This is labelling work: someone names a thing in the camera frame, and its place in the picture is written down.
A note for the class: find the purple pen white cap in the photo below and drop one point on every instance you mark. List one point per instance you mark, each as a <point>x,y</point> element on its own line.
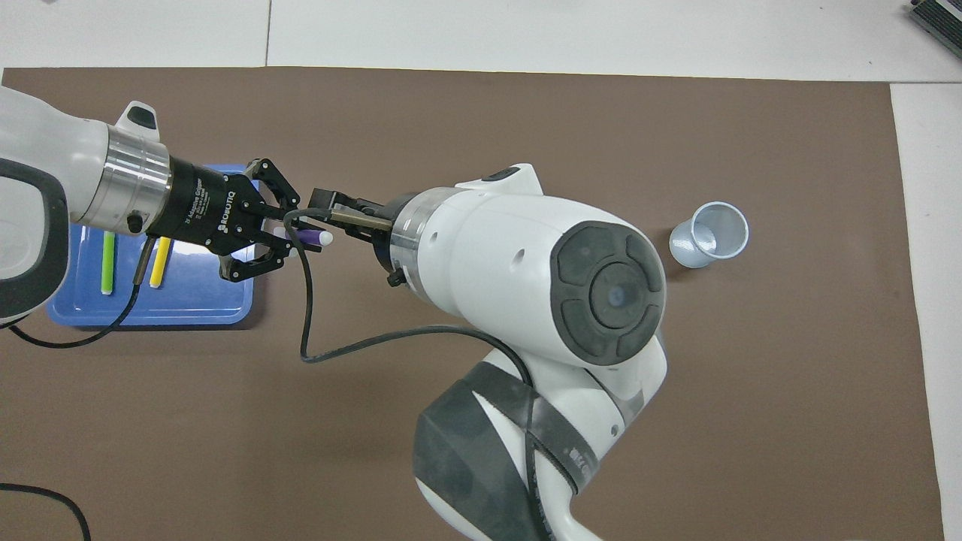
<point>312,237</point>

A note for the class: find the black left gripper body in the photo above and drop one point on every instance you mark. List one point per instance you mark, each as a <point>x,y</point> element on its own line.
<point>203,207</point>

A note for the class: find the brown table mat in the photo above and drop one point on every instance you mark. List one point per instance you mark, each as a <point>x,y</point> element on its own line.
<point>338,451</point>

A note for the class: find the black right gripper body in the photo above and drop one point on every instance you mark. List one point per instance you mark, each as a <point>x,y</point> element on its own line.
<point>385,240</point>

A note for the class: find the yellow pen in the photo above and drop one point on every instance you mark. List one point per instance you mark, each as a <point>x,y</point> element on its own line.
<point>160,263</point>

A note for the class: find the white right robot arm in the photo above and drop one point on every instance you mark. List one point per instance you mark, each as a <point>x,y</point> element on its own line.
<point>526,300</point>

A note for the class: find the green pen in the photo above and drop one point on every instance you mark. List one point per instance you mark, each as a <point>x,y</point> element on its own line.
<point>108,263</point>

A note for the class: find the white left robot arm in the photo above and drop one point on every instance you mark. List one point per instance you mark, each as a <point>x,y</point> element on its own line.
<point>45,180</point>

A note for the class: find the grey ribbed device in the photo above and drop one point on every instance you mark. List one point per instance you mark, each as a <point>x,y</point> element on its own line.
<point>939,19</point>

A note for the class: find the clear plastic cup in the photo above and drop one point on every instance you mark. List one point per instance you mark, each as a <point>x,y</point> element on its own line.
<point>699,248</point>

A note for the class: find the blue plastic tray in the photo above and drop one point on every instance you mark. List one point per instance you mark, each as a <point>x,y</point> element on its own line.
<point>203,300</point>

